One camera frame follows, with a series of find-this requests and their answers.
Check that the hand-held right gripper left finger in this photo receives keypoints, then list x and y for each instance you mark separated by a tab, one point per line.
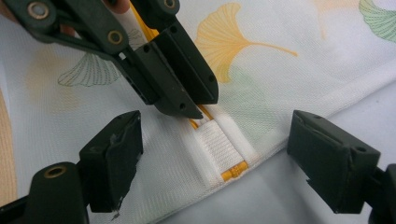
112	161

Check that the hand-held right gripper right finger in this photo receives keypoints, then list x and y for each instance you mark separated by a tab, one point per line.
333	168

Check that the white leaf-print garment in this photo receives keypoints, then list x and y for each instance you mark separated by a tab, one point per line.
264	93

